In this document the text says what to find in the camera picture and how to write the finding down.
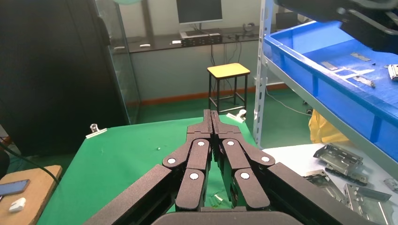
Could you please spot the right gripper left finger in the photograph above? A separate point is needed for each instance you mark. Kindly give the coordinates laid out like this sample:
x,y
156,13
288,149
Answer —
x,y
194,161

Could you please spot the clear glass panel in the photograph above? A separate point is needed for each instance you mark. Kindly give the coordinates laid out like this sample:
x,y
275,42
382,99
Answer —
x,y
124,77

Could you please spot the silver sheet metal bracket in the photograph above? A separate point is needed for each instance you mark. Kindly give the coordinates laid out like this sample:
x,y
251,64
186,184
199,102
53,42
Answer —
x,y
367,205
339,158
321,183

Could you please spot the silver binder clip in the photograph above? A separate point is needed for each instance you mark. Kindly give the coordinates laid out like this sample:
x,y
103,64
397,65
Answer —
x,y
96,133
238,115

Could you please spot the grey metal rack shelf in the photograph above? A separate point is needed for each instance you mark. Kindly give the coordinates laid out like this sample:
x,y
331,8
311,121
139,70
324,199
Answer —
x,y
342,130

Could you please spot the black computer monitor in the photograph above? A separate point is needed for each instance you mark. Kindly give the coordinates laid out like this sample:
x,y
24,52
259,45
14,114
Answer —
x,y
199,11

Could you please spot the green table cloth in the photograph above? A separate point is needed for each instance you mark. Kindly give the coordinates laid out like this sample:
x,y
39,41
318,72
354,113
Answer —
x,y
124,161

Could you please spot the light wooden board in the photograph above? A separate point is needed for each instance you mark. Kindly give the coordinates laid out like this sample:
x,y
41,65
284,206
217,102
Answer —
x,y
37,192

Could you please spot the blue smartphone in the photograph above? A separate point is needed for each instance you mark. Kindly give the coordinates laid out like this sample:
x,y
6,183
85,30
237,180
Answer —
x,y
14,188

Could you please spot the white sheet under parts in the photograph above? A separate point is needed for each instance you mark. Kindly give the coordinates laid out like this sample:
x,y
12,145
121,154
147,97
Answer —
x,y
295,161

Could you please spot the black rack device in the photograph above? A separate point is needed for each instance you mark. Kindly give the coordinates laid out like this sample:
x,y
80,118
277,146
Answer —
x,y
202,40

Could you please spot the small white desk item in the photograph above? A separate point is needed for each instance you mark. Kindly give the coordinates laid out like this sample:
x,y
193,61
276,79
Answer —
x,y
119,48
145,45
176,42

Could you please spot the tall black cabinet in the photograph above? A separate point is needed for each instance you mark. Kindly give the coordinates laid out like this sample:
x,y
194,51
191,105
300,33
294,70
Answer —
x,y
46,77

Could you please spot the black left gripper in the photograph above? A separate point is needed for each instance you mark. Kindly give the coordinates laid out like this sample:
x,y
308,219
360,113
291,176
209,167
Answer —
x,y
370,28

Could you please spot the grey perforated rack post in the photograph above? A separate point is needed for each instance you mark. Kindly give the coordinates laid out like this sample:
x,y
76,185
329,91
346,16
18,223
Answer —
x,y
262,62

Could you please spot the dark lab desk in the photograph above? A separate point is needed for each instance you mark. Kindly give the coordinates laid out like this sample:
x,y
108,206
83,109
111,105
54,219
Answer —
x,y
155,42

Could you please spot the silver metal IO shield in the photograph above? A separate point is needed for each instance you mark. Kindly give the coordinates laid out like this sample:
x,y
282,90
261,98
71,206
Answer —
x,y
394,73

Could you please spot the blue plastic tray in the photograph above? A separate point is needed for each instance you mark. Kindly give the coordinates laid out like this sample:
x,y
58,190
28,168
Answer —
x,y
342,93

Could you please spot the yellow top black stool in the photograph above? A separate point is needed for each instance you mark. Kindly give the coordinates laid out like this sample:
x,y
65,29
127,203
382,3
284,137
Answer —
x,y
228,70

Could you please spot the grey tape strip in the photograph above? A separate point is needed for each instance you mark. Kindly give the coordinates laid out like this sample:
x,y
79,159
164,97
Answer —
x,y
363,81
360,56
329,66

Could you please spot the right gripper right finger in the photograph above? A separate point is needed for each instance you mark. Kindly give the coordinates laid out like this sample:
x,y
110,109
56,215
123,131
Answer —
x,y
239,161

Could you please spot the white earbud case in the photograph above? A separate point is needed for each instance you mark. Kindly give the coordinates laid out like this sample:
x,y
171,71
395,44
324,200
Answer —
x,y
17,205

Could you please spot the yellow plastic bag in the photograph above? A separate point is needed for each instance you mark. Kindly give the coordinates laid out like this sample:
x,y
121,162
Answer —
x,y
325,130

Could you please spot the dark metal port bracket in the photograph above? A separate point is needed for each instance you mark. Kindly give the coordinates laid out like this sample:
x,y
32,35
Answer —
x,y
351,177

